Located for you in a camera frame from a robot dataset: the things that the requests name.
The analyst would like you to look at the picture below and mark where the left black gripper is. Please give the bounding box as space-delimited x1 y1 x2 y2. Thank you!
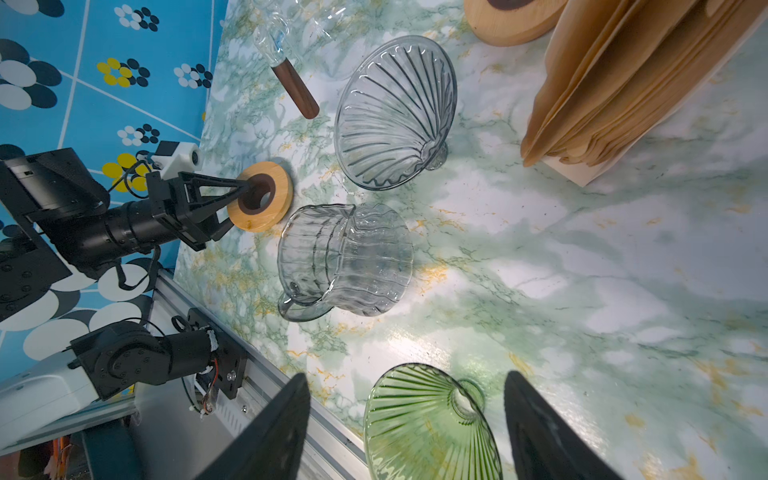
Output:
146 172 250 251

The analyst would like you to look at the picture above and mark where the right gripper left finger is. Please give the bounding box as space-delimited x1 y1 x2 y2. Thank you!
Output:
198 373 311 480

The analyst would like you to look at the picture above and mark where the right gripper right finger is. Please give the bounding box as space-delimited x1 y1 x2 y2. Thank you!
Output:
504 371 620 480

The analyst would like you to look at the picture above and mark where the wooden ring dripper holder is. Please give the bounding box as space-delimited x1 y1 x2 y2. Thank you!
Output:
227 161 294 233

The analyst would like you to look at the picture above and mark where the green glass dripper cone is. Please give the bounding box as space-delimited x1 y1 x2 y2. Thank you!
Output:
364 363 503 479

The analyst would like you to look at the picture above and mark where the grey ribbed glass carafe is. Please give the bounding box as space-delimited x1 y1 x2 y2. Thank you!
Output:
277 203 414 322

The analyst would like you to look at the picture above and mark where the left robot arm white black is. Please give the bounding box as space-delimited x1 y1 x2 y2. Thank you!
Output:
1 148 249 448

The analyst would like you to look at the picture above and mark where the grey glass dripper cone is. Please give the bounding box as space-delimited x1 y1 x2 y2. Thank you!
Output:
334 35 458 191

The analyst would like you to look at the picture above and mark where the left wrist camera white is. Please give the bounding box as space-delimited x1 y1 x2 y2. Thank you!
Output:
150 141 200 180

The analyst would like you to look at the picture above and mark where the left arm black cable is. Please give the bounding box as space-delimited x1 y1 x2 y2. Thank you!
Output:
104 149 163 292

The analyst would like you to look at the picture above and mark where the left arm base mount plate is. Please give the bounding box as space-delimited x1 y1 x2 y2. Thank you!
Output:
171 308 248 416

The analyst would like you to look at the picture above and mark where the glass scoop wooden handle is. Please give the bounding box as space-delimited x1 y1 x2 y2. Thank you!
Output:
253 17 320 119

